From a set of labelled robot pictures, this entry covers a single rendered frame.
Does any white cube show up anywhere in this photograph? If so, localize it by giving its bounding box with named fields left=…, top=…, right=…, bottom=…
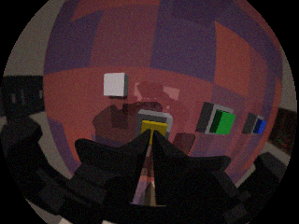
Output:
left=104, top=72, right=128, bottom=97

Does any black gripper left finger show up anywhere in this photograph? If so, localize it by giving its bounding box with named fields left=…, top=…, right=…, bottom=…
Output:
left=75, top=130, right=152, bottom=203

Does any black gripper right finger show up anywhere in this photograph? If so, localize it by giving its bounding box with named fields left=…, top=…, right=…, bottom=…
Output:
left=152, top=130, right=232, bottom=206

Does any yellow button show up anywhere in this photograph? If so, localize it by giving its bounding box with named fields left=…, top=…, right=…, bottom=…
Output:
left=135, top=109, right=173, bottom=146

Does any green button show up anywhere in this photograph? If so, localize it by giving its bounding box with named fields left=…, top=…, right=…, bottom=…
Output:
left=197, top=101, right=235, bottom=135

